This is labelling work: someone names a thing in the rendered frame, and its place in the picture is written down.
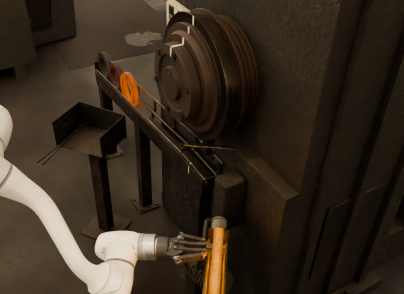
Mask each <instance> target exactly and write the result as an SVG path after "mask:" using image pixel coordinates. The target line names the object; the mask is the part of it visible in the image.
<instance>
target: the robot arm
mask: <svg viewBox="0 0 404 294"><path fill-rule="evenodd" d="M12 130H13V122H12V119H11V115H10V113H9V112H8V110H7V109H5V108H4V107H3V106H1V105H0V196H2V197H5V198H9V199H11V200H14V201H18V202H20V203H22V204H24V205H26V206H28V207H29V208H31V209H32V210H33V211H34V212H35V213H36V214H37V216H38V217H39V218H40V220H41V221H42V223H43V225H44V226H45V228H46V230H47V232H48V233H49V235H50V237H51V238H52V240H53V242H54V243H55V245H56V247H57V248H58V250H59V252H60V253H61V255H62V257H63V259H64V260H65V262H66V263H67V265H68V266H69V268H70V269H71V270H72V272H73V273H74V274H75V275H76V276H77V277H78V278H80V279H81V280H82V281H83V282H85V283H86V284H87V286H88V291H89V292H90V293H91V294H130V293H131V290H132V285H133V273H134V269H135V265H136V263H137V260H156V259H167V258H171V259H174V261H175V263H176V265H179V264H181V263H185V262H192V261H197V260H204V257H206V256H207V255H212V245H213V244H212V243H207V241H206V239H205V238H202V237H197V236H191V235H188V234H184V233H183V232H180V233H179V235H178V236H177V237H172V238H170V237H168V236H157V234H145V233H136V232H134V231H109V232H106V233H102V234H100V235H99V237H98V238H97V240H96V244H95V253H96V256H98V257H99V258H100V259H102V260H104V261H105V262H104V263H101V264H99V265H94V264H92V263H90V262H89V261H88V260H87V259H86V258H85V257H84V255H83V254H82V252H81V251H80V249H79V247H78V245H77V243H76V241H75V239H74V237H73V236H72V234H71V232H70V230H69V228H68V226H67V224H66V222H65V220H64V218H63V217H62V215H61V213H60V211H59V210H58V208H57V206H56V205H55V203H54V202H53V201H52V199H51V198H50V196H48V195H47V193H45V191H44V190H42V188H40V187H39V186H38V185H36V184H35V183H34V182H33V181H32V180H30V179H29V178H28V177H27V176H26V175H24V174H23V173H22V172H21V171H20V170H18V169H17V168H16V167H15V166H14V165H13V164H11V163H10V162H9V161H7V160H6V159H4V151H5V149H6V148H7V146H8V143H9V141H10V138H11V133H12Z"/></svg>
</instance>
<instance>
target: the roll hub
mask: <svg viewBox="0 0 404 294"><path fill-rule="evenodd" d="M177 44H181V43H180V42H178V41H173V42H169V43H164V44H161V45H160V46H159V47H158V48H159V49H160V50H161V55H160V56H159V55H158V54H157V53H156V55H155V74H156V75H157V76H158V81H157V82H156V83H157V86H158V90H159V94H160V96H161V99H162V101H163V103H164V105H168V106H169V109H170V110H169V111H168V112H169V113H170V115H171V116H172V117H173V118H175V119H176V120H178V121H185V120H189V119H191V118H194V117H196V116H197V115H198V113H199V111H200V109H201V103H202V88H201V81H200V75H199V72H198V69H197V66H196V64H195V61H194V59H193V57H192V55H191V54H190V52H189V51H188V50H187V48H186V47H185V46H184V45H181V46H176V47H171V46H174V45H177ZM170 47H171V53H172V52H174V53H175V54H176V59H175V60H173V59H172V58H171V57H170ZM184 86H187V87H188V90H189V91H188V93H187V94H186V93H185V92H184V90H183V88H184ZM180 112H183V113H184V116H185V117H184V119H181V118H180V115H179V114H180Z"/></svg>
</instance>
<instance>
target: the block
mask: <svg viewBox="0 0 404 294"><path fill-rule="evenodd" d="M245 188H246V180H245V179H244V177H243V176H242V175H241V174H240V173H239V172H238V171H237V170H233V171H229V172H227V173H224V174H221V175H218V176H216V177H215V186H214V195H213V213H212V218H214V217H216V216H222V217H224V218H225V219H226V220H227V227H226V230H228V229H230V228H233V227H235V226H237V225H239V224H241V222H242V212H243V203H244V198H245Z"/></svg>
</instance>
